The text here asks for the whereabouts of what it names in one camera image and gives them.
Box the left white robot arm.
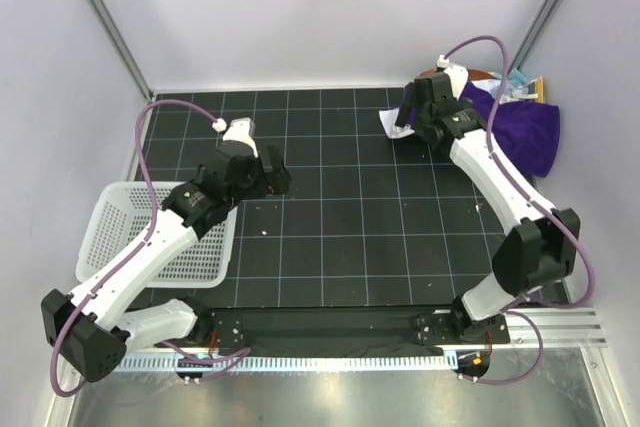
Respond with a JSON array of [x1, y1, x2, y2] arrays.
[[41, 141, 291, 383]]

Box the yellow patterned cloth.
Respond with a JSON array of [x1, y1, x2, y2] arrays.
[[519, 76, 545, 112]]

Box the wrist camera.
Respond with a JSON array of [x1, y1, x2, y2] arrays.
[[222, 117, 257, 151], [436, 55, 469, 100]]

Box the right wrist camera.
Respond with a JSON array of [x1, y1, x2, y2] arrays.
[[436, 55, 469, 100]]

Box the purple towel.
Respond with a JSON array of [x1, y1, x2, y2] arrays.
[[462, 79, 561, 177]]

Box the white plastic mesh basket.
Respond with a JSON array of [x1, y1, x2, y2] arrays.
[[75, 181, 237, 289]]

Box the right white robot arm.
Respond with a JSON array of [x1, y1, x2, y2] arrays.
[[379, 65, 580, 343]]

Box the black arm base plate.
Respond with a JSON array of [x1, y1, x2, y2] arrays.
[[187, 305, 510, 349]]

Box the left aluminium corner post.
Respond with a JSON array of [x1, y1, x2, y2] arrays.
[[86, 0, 153, 101]]

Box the right aluminium corner post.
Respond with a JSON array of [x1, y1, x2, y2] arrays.
[[510, 0, 562, 70]]

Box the aluminium front rail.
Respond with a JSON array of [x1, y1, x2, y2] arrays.
[[506, 308, 607, 348]]

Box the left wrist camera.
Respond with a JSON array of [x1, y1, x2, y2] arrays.
[[222, 117, 257, 151]]

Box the aluminium corner post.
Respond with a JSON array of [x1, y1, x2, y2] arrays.
[[86, 0, 153, 101], [510, 0, 562, 70]]

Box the black grid mat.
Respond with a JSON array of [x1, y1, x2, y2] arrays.
[[144, 87, 503, 308]]

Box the brown towel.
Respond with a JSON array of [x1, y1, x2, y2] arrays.
[[419, 68, 496, 82]]

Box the white slotted cable duct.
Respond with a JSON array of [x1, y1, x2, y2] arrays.
[[114, 351, 458, 374]]

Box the light blue towel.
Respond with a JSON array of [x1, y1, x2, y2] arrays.
[[487, 69, 540, 103]]

